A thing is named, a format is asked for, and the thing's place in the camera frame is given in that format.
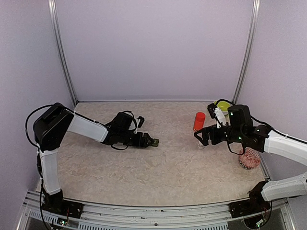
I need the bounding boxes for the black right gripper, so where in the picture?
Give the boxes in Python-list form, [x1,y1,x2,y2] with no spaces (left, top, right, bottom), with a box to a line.
[194,124,245,146]

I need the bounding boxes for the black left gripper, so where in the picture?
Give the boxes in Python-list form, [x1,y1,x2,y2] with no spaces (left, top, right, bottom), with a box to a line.
[119,130,154,148]

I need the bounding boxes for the green pill organizer box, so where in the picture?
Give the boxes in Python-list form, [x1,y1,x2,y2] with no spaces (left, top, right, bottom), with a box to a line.
[152,138,159,147]

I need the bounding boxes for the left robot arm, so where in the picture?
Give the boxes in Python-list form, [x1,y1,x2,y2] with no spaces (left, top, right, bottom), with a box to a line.
[29,103,159,213]

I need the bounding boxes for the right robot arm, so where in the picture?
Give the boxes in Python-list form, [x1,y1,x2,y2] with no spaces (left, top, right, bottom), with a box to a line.
[194,103,307,217]

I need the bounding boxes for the small white pill bottle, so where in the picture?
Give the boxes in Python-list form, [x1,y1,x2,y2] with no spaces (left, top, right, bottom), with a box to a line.
[198,141,205,150]

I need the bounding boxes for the orange pill bottle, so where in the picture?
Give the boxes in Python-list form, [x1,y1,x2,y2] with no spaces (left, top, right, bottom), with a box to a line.
[193,112,206,132]

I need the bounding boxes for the lime green bowl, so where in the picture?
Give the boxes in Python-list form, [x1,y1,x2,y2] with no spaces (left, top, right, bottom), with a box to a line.
[217,101,231,112]

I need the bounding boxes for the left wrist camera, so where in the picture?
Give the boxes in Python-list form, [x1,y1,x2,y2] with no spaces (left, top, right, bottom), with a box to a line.
[136,116,145,128]

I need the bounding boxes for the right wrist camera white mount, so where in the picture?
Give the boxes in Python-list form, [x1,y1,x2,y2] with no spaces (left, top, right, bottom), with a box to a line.
[207,103,227,128]

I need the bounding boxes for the front aluminium rail base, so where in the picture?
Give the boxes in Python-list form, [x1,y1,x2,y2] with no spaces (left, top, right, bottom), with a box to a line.
[16,191,297,230]

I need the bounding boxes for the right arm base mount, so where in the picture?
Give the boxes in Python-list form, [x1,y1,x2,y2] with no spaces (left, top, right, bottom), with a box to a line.
[229,192,271,218]

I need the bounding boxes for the right aluminium frame post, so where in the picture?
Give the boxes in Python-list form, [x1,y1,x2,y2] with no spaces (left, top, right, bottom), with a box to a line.
[232,0,261,104]

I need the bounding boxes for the aluminium frame post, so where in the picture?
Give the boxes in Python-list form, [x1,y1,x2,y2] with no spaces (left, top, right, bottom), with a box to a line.
[48,0,79,107]
[232,0,261,104]

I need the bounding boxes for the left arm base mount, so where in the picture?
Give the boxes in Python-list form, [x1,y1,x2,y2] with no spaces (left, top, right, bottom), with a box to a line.
[42,196,83,219]

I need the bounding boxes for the left aluminium frame post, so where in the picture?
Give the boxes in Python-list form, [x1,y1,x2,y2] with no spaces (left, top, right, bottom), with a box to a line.
[48,0,79,107]

